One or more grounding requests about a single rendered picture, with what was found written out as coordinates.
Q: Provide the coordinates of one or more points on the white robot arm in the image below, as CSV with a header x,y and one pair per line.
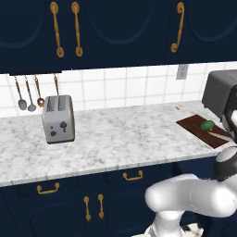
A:
x,y
191,197

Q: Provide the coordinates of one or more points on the dark brown cutting board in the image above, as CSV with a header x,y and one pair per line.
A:
x,y
193,125

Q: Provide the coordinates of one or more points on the green broccoli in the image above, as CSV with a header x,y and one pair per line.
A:
x,y
207,125

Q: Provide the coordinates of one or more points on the small yellow-green peeler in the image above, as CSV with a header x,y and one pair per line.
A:
x,y
177,107

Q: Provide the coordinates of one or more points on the silver two-slot toaster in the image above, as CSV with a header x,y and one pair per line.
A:
x,y
58,126

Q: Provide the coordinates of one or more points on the navy drawer front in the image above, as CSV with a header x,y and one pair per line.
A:
x,y
154,174
27,191

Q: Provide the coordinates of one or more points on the copper hanging ladle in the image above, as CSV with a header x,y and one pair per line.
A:
x,y
40,102

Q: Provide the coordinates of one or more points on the navy upper cupboard door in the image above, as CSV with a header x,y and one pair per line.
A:
x,y
206,31
120,34
27,37

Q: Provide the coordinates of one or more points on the navy cupboard door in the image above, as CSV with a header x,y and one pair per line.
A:
x,y
120,34
58,216
27,37
206,31
123,209

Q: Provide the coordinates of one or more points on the grey hanging spoon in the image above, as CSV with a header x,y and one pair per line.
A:
x,y
22,104
31,106

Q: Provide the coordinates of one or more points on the navy lower cupboard door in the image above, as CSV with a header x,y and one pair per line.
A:
x,y
123,209
58,216

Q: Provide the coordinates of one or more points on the grey wall outlet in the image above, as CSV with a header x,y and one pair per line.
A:
x,y
182,71

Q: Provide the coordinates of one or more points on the dark utensil rail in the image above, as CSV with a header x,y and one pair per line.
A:
x,y
34,73

